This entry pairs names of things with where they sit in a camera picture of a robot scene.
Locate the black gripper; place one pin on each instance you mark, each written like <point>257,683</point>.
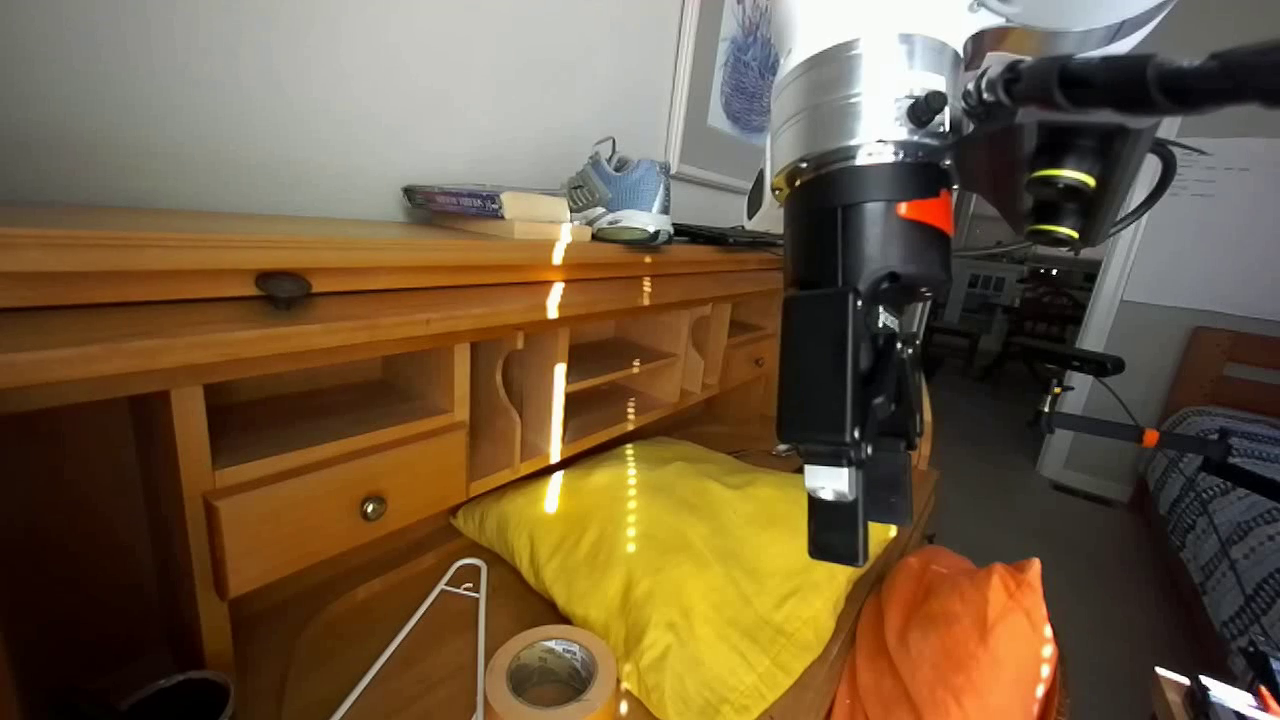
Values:
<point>833,333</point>

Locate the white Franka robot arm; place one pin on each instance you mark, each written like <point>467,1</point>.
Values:
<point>853,102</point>

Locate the orange pillow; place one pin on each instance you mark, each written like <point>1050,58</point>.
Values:
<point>946,641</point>

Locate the yellow pillow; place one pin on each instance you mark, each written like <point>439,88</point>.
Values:
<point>667,563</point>

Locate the black keyboard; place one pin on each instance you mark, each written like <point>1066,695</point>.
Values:
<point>725,237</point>

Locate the brown tape roll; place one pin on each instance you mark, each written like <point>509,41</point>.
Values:
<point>513,700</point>

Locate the bed with striped blanket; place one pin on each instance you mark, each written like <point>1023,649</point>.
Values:
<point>1220,522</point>

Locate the blue sneaker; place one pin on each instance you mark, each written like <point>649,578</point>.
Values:
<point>623,195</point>

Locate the round metal drawer knob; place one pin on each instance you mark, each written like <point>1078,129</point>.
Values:
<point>372,511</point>

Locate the framed blue flower picture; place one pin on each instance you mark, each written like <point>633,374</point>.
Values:
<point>740,67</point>

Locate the wooden drawer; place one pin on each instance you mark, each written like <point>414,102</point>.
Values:
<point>322,513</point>

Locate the wooden roll-top desk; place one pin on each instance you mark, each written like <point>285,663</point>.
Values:
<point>335,344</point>

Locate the dark round bowl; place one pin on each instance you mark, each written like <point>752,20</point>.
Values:
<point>180,699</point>

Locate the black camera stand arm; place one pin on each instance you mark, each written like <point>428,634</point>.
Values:
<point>1066,362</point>

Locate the white wall board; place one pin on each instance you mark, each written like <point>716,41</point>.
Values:
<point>1206,224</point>

